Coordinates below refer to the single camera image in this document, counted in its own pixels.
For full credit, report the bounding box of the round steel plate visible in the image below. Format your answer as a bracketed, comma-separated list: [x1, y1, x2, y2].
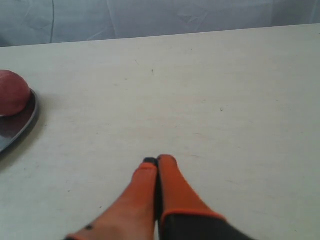
[0, 89, 41, 159]

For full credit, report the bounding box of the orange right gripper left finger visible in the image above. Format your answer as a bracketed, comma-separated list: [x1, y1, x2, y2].
[65, 157, 158, 240]

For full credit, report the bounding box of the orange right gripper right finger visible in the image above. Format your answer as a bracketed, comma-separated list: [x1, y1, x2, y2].
[157, 154, 252, 240]

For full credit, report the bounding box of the red toy apple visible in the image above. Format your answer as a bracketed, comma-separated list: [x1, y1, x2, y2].
[0, 70, 31, 117]

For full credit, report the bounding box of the white backdrop cloth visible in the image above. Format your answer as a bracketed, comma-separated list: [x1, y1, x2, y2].
[0, 0, 320, 47]

